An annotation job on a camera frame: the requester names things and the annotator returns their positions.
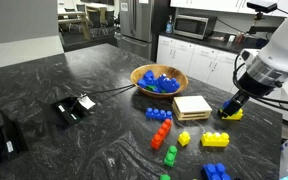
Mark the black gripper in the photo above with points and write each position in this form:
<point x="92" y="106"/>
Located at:
<point x="254" y="85"/>

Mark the orange four-stud lego brick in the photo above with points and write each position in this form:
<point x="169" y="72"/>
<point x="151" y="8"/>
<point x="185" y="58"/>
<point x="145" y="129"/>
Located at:
<point x="161" y="134"/>

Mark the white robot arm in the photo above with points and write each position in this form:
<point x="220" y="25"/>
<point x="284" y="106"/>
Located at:
<point x="280" y="43"/>

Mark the stacked wooden boards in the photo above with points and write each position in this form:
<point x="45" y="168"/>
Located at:
<point x="191" y="107"/>

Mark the blue top lego of stack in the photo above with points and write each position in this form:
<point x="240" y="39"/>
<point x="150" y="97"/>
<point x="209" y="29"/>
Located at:
<point x="226" y="104"/>

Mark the yellow base lego of stack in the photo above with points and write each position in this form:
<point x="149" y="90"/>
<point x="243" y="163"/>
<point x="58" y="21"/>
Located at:
<point x="238" y="115"/>

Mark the yellow three-stud lego brick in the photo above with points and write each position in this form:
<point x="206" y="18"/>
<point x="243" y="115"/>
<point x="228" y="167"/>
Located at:
<point x="215" y="139"/>

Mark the small yellow one-stud lego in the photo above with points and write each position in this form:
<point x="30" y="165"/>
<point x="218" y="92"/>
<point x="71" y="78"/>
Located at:
<point x="184" y="138"/>

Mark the white lower kitchen cabinets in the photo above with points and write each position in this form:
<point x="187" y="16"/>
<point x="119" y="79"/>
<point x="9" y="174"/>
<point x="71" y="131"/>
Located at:
<point x="190" y="58"/>

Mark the white kitchen cabinets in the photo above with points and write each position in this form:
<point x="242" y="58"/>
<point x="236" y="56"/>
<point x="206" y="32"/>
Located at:
<point x="210" y="5"/>
<point x="190" y="58"/>

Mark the black kitchen countertop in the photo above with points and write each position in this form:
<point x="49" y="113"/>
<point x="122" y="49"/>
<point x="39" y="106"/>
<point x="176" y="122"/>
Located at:
<point x="214" y="42"/>

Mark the large blue lego brick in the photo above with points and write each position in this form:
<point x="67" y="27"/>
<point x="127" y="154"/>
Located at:
<point x="168" y="84"/>

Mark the blue double-row lego brick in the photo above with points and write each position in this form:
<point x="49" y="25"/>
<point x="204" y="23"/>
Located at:
<point x="214" y="172"/>

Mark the blue four-stud lego brick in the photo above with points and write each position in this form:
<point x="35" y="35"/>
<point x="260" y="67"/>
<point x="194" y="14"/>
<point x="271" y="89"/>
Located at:
<point x="158" y="114"/>

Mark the green two-stud lego brick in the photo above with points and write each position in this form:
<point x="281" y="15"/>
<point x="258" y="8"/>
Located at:
<point x="170" y="156"/>

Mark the wooden bowl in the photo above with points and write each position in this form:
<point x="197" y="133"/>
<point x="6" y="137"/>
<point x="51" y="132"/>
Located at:
<point x="159" y="68"/>

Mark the green lego under blue bricks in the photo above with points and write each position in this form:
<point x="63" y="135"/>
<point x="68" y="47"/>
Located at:
<point x="152" y="88"/>

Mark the silver microwave oven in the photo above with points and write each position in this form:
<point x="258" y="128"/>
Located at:
<point x="191" y="26"/>

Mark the small blue lego brick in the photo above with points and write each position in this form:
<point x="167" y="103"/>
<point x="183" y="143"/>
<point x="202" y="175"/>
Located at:
<point x="147" y="79"/>

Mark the white upper kitchen cabinets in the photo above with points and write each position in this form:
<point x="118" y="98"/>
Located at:
<point x="210" y="5"/>

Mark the small green lego brick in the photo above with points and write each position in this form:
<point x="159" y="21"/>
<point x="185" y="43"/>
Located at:
<point x="165" y="177"/>

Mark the blue soap bottle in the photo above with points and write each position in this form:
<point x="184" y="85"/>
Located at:
<point x="169" y="25"/>

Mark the stainless steel refrigerator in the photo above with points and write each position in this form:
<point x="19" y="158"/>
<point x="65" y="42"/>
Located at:
<point x="137" y="23"/>

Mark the white paper tag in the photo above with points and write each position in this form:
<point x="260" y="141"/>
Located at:
<point x="86" y="102"/>

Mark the dark office chair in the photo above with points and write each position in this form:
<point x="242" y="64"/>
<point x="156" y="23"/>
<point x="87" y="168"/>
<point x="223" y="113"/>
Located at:
<point x="95" y="20"/>

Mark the black table outlet box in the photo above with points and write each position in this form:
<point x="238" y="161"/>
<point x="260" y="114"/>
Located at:
<point x="71" y="111"/>
<point x="2" y="146"/>

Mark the wooden dining table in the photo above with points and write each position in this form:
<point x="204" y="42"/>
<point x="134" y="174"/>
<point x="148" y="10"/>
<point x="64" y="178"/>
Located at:
<point x="72" y="18"/>

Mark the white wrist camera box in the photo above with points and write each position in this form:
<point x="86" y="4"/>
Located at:
<point x="249" y="55"/>

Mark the black camera on stand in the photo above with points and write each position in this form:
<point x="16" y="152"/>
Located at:
<point x="261" y="6"/>

